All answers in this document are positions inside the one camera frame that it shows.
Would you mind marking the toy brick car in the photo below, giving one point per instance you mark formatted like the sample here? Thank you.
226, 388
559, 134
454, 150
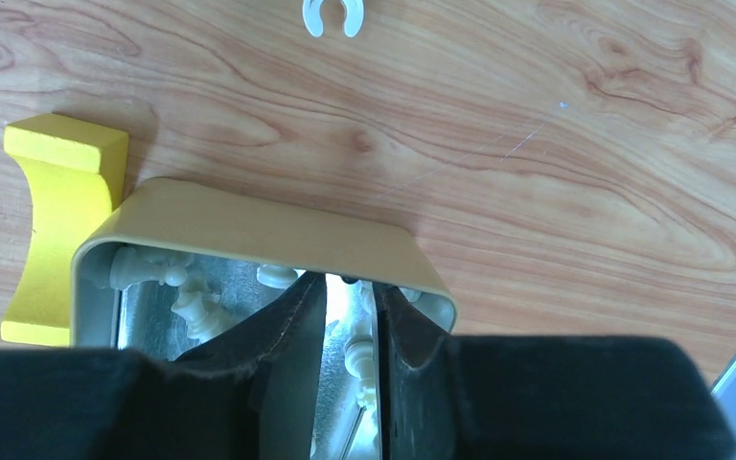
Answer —
347, 15

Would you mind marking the yellow arch block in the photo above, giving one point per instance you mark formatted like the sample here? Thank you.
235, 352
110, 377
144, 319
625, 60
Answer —
75, 171

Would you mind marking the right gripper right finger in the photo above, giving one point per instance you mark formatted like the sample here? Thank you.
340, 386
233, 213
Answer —
445, 396

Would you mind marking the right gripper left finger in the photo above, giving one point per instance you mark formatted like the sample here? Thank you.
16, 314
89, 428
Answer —
249, 393

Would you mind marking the yellow tin with chess pieces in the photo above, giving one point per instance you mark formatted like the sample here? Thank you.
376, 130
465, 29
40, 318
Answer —
178, 263

